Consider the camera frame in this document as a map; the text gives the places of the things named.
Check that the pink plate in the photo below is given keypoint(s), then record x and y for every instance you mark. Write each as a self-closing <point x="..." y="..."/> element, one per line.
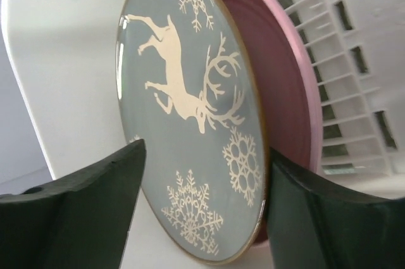
<point x="285" y="79"/>

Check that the grey reindeer plate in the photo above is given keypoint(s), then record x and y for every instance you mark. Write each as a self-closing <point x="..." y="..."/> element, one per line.
<point x="185" y="86"/>

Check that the white plastic bin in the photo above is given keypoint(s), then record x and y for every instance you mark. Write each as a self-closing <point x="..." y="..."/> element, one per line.
<point x="63" y="55"/>

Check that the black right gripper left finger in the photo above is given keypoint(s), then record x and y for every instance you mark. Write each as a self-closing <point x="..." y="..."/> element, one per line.
<point x="77" y="221"/>

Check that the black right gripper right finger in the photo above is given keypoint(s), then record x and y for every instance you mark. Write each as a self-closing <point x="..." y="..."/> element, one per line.
<point x="315" y="223"/>

